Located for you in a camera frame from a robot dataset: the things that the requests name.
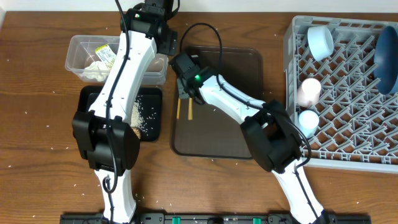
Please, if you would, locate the white napkin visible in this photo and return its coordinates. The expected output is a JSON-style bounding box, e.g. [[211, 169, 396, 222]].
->
[[80, 61, 109, 82]]

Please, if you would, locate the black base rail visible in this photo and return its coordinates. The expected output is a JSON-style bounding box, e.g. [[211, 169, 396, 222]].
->
[[59, 212, 373, 224]]

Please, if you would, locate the white rice pile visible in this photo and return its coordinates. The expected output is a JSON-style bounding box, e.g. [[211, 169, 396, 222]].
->
[[131, 95, 157, 133]]

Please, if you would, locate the small light blue bowl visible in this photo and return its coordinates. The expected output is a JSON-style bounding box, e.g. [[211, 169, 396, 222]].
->
[[307, 26, 334, 61]]

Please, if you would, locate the black waste tray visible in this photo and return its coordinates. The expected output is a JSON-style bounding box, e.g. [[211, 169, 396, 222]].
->
[[77, 85, 162, 142]]

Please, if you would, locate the brown serving tray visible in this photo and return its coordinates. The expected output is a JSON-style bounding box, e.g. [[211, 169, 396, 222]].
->
[[170, 47, 263, 159]]

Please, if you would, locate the large blue plate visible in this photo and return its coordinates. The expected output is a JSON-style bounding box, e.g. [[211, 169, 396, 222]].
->
[[374, 26, 397, 95]]

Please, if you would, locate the brown food scrap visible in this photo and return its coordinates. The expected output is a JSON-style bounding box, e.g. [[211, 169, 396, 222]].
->
[[132, 128, 141, 139]]

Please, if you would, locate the clear plastic bin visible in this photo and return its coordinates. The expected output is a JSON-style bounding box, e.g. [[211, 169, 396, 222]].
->
[[65, 35, 169, 85]]

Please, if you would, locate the wooden chopstick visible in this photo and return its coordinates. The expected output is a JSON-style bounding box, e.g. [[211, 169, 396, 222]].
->
[[176, 98, 181, 119], [188, 98, 193, 120]]

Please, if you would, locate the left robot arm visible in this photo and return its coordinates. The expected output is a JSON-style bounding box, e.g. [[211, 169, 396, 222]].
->
[[72, 0, 180, 223]]

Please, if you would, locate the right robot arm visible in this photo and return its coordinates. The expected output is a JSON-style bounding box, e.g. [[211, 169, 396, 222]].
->
[[170, 52, 331, 223]]

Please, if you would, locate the light blue plastic cup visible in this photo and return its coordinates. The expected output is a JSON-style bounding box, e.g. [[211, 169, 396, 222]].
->
[[298, 110, 320, 139]]

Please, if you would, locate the pink plastic cup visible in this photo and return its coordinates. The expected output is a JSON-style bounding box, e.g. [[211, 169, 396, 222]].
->
[[297, 78, 322, 108]]

